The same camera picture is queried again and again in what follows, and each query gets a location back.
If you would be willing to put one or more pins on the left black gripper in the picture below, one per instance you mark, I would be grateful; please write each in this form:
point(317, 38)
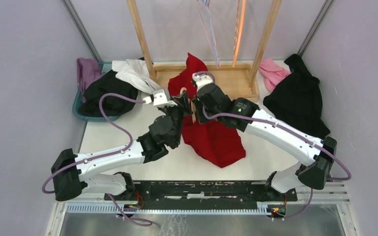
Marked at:
point(184, 99)

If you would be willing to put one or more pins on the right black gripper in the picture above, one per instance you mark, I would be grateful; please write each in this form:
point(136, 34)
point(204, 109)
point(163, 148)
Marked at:
point(202, 118)

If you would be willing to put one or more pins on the wooden hanger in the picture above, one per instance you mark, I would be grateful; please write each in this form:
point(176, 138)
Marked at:
point(192, 105)

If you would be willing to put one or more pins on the red skirt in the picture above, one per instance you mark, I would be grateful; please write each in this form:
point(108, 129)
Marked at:
point(212, 141)

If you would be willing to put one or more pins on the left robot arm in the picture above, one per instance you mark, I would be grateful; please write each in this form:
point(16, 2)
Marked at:
point(76, 174)

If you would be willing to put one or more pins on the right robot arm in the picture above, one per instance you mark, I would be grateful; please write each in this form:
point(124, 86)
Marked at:
point(314, 155)

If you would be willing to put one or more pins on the white garment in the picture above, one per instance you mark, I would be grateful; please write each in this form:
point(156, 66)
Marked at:
point(135, 72)

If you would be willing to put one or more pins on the wooden clothes rack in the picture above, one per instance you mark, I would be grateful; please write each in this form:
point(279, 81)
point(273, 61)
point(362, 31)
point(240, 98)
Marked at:
point(238, 82)

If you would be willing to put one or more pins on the black garment in basket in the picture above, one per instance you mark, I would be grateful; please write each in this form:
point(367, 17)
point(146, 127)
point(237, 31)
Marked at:
point(109, 96)

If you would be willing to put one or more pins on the teal laundry basket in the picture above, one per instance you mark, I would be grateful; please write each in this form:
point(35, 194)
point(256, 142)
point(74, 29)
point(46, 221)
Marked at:
point(77, 103)

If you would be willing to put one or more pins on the pink garment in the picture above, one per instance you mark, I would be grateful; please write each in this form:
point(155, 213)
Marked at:
point(272, 73)

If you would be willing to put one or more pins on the purple garment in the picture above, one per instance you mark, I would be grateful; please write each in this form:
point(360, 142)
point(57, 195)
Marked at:
point(88, 71)

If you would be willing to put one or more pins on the black garment on right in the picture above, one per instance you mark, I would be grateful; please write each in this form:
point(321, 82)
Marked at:
point(297, 100)

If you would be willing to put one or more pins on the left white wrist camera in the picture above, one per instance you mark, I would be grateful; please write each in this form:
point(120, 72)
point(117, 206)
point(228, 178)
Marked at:
point(158, 98)

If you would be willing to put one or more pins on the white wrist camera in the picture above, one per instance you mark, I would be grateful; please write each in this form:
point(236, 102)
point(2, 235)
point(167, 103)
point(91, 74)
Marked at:
point(202, 78)
point(158, 98)

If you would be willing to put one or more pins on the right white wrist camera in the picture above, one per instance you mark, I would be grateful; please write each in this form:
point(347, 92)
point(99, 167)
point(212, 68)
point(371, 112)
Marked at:
point(202, 78)

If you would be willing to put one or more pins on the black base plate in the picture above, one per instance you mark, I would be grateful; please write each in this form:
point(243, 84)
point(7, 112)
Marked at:
point(202, 195)

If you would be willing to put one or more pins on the aluminium frame rail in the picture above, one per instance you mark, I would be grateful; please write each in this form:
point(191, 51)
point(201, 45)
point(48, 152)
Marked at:
point(333, 193)

